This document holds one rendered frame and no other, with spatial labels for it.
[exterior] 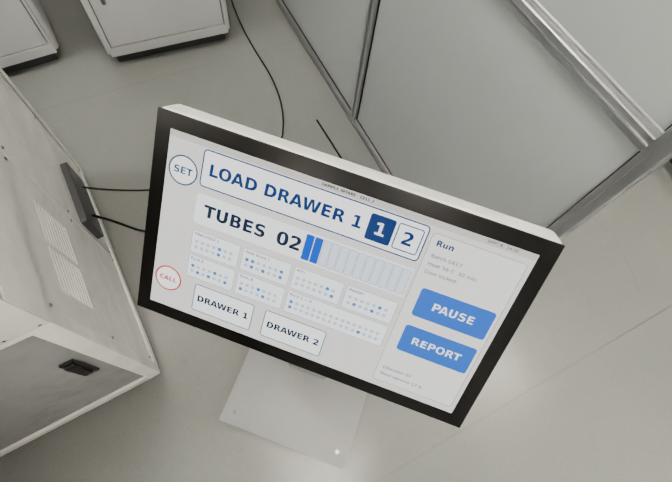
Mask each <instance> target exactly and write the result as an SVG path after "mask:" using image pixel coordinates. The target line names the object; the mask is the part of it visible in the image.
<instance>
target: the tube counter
mask: <svg viewBox="0 0 672 482"><path fill-rule="evenodd" d="M271 250H273V251H275V252H278V253H281V254H284V255H287V256H289V257H292V258H295V259H298V260H300V261H303V262H306V263H309V264H311V265H314V266H317V267H320V268H323V269H325V270H328V271H331V272H334V273H336V274H339V275H342V276H345V277H347V278H350V279H353V280H356V281H359V282H361V283H364V284H367V285H370V286H372V287H375V288H378V289H381V290H383V291H386V292H389V293H392V294H395V295H397V296H400V297H403V295H404V293H405V291H406V288H407V286H408V284H409V281H410V279H411V276H412V274H413V272H414V269H412V268H409V267H406V266H403V265H401V264H398V263H395V262H392V261H389V260H386V259H384V258H381V257H378V256H375V255H372V254H370V253H367V252H364V251H361V250H358V249H355V248H353V247H350V246H347V245H344V244H341V243H339V242H336V241H333V240H330V239H327V238H325V237H322V236H319V235H316V234H313V233H310V232H308V231H305V230H302V229H299V228H296V227H294V226H291V225H288V224H285V223H282V222H279V221H278V225H277V229H276V233H275V237H274V241H273V245H272V249H271Z"/></svg>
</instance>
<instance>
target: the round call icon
mask: <svg viewBox="0 0 672 482"><path fill-rule="evenodd" d="M183 273H184V270H181V269H178V268H175V267H173V266H170V265H167V264H165V263H162V262H159V261H157V260H156V265H155V273H154V282H153V285H154V286H157V287H159V288H162V289H165V290H167V291H170V292H173V293H175V294H178V295H180V292H181V286H182V279H183Z"/></svg>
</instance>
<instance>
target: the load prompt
mask: <svg viewBox="0 0 672 482"><path fill-rule="evenodd" d="M199 186H202V187H204V188H207V189H210V190H213V191H216V192H219V193H221V194H224V195H227V196H230V197H233V198H235V199H238V200H241V201H244V202H247V203H250V204H252V205H255V206H258V207H261V208H264V209H267V210H269V211H272V212H275V213H278V214H281V215H284V216H286V217H289V218H292V219H295V220H298V221H300V222H303V223H306V224H309V225H312V226H315V227H317V228H320V229H323V230H326V231H329V232H332V233H334V234H337V235H340V236H343V237H346V238H348V239H351V240H354V241H357V242H360V243H363V244H365V245H368V246H371V247H374V248H377V249H380V250H382V251H385V252H388V253H391V254H394V255H397V256H399V257H402V258H405V259H408V260H411V261H413V262H416V263H417V262H418V260H419V257H420V255H421V253H422V250H423V248H424V246H425V243H426V241H427V239H428V236H429V234H430V231H431V229H432V226H429V225H426V224H423V223H420V222H418V221H415V220H412V219H409V218H406V217H403V216H400V215H397V214H394V213H392V212H389V211H386V210H383V209H380V208H377V207H374V206H371V205H368V204H366V203H363V202H360V201H357V200H354V199H351V198H348V197H345V196H342V195H340V194H337V193H334V192H331V191H328V190H325V189H322V188H319V187H316V186H314V185H311V184H308V183H305V182H302V181H299V180H296V179H293V178H290V177H288V176H285V175H282V174H279V173H276V172H273V171H270V170H267V169H265V168H262V167H259V166H256V165H253V164H250V163H247V162H244V161H241V160H239V159H236V158H233V157H230V156H227V155H224V154H221V153H218V152H215V151H213V150H210V149H207V148H204V154H203V160H202V166H201V173H200V179H199Z"/></svg>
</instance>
